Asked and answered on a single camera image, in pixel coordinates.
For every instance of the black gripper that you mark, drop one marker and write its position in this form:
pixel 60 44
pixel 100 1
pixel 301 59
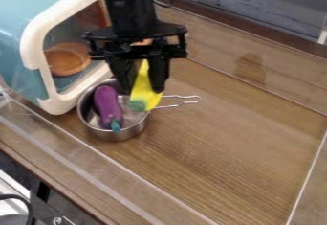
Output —
pixel 138 35

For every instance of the yellow toy banana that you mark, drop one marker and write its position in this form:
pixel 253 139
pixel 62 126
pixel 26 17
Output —
pixel 144 99

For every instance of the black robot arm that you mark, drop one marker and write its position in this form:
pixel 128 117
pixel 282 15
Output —
pixel 136 36

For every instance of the silver metal pot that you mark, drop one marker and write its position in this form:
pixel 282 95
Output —
pixel 135 120

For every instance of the purple toy eggplant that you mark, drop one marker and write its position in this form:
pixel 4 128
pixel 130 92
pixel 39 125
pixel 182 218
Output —
pixel 107 104

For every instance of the blue white toy microwave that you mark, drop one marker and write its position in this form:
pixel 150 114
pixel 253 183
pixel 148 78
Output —
pixel 35 25

